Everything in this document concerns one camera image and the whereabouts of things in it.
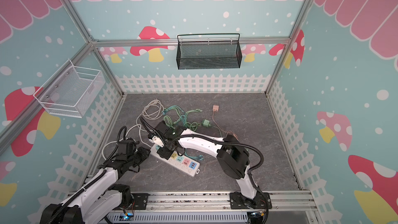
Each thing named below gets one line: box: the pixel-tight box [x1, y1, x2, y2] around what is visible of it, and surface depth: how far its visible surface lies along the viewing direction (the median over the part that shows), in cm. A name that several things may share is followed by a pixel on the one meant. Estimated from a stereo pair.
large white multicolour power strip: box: [149, 143, 201, 178], surface depth 85 cm
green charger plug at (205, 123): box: [202, 119, 211, 128], surface depth 104 cm
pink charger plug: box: [212, 104, 220, 112], surface depth 111 cm
